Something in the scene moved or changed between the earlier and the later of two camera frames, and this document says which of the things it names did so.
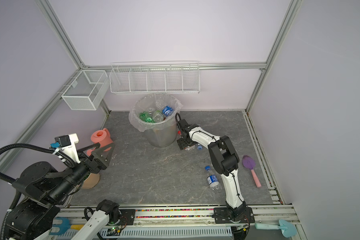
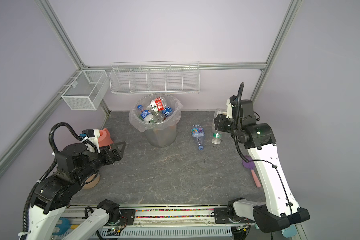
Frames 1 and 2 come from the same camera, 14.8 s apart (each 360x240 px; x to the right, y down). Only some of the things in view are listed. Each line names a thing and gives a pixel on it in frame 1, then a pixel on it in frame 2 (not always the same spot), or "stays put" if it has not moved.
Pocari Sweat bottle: x=167 y=111 stays put
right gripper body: x=182 y=143 to x=225 y=125
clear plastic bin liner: x=143 y=102 stays put
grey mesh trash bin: x=156 y=114 stays put
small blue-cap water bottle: x=212 y=179 to x=146 y=115
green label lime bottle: x=158 y=116 stays put
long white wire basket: x=179 y=77 stays put
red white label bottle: x=189 y=148 to x=158 y=104
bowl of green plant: x=91 y=180 stays put
